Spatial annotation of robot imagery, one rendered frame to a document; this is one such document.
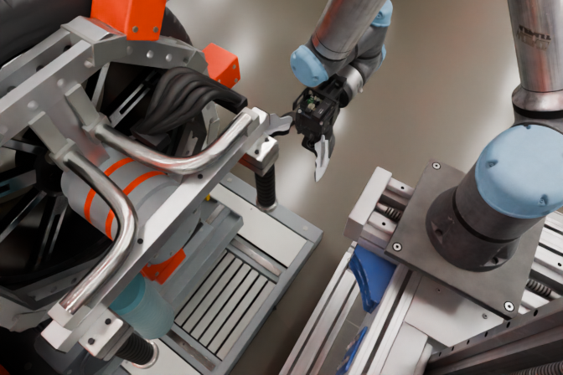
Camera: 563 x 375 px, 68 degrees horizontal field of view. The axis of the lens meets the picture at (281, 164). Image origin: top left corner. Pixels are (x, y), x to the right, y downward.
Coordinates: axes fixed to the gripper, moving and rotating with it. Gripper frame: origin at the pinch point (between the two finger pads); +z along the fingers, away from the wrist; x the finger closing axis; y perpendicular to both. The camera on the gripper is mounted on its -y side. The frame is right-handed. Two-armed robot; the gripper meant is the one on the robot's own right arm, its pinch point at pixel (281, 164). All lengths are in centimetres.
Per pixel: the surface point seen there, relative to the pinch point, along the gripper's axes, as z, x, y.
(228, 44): -86, -92, -85
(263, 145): 4.8, -0.4, 12.0
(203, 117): -1.0, -20.5, -2.1
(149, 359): 39.2, 1.7, -5.3
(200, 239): 8, -25, -61
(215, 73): -7.4, -21.3, 5.1
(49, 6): 12.7, -29.5, 30.3
